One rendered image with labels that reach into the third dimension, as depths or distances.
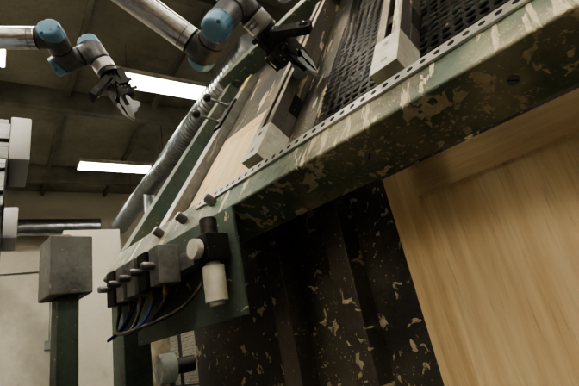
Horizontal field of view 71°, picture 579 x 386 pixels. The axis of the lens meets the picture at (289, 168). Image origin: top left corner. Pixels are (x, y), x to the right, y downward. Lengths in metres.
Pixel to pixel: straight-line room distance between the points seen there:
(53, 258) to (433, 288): 1.06
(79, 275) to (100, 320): 3.57
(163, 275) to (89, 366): 3.98
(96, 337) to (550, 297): 4.54
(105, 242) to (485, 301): 4.64
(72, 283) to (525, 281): 1.18
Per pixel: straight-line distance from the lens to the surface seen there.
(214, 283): 0.89
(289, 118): 1.13
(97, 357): 4.96
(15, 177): 0.98
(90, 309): 4.99
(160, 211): 1.67
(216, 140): 1.64
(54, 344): 1.43
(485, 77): 0.66
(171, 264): 1.01
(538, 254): 0.83
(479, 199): 0.86
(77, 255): 1.44
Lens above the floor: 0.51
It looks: 22 degrees up
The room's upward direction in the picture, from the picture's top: 12 degrees counter-clockwise
